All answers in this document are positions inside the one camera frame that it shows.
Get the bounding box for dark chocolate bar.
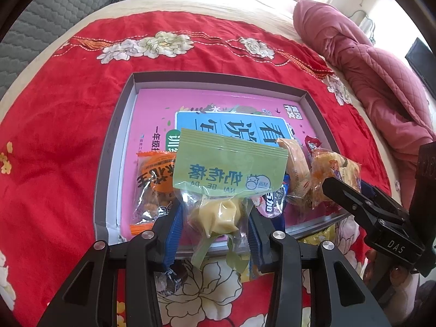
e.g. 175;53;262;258
155;259;189;295

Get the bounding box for pink book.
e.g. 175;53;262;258
116;89;341;246

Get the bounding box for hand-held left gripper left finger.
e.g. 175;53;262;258
37;204;184;327

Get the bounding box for green label snack packet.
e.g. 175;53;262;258
172;128;288;278

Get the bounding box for yellow panda snack packet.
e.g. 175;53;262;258
300;223;341;246

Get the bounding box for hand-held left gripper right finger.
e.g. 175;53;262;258
247;208;392;327

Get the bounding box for red floral blanket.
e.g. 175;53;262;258
0;10;392;327

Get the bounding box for orange snack packet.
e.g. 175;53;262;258
129;152;178;235

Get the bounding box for beige bed sheet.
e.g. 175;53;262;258
51;0;436;219

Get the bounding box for red panda snack packet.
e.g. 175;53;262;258
303;135;324;152

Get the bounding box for black screen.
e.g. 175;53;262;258
405;37;436;99

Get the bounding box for pink quilt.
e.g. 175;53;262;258
293;0;436;198

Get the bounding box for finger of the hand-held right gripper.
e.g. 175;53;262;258
322;177;382;232
361;180;409;219

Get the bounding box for pink oreo packet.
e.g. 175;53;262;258
254;174;292;220

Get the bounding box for clear cracker packet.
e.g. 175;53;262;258
308;148;362;210

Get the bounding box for grey quilted sofa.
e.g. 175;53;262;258
0;0;144;99

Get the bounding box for grey cardboard box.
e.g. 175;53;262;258
93;71;351;259

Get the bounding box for yellow cake packet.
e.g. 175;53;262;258
276;138;314;208

